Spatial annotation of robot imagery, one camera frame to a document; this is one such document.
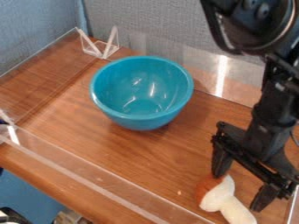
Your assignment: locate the clear acrylic front barrier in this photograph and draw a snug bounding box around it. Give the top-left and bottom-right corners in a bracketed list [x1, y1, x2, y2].
[0, 109, 214, 224]

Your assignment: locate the clear acrylic barrier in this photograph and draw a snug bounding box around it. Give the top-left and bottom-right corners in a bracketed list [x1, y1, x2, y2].
[127, 32, 264, 108]
[0, 27, 96, 86]
[0, 109, 214, 224]

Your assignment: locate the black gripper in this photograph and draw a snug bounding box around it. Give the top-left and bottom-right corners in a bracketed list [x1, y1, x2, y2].
[211, 82, 299, 212]

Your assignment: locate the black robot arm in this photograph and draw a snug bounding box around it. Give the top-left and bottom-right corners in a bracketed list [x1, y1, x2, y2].
[200, 0, 299, 212]

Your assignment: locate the clear acrylic left barrier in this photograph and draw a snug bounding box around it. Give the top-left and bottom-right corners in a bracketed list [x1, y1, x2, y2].
[0, 27, 96, 86]

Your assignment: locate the plush mushroom toy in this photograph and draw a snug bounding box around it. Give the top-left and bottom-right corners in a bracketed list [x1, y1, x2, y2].
[195, 174, 258, 224]

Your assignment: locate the blue bowl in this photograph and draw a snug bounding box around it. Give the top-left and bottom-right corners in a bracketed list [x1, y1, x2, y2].
[88, 56, 194, 130]

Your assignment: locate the clear acrylic back barrier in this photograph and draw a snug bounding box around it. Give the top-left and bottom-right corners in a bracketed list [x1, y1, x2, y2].
[127, 32, 264, 108]

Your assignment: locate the clear acrylic corner bracket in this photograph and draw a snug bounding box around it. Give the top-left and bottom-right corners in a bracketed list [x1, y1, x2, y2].
[76, 26, 120, 60]

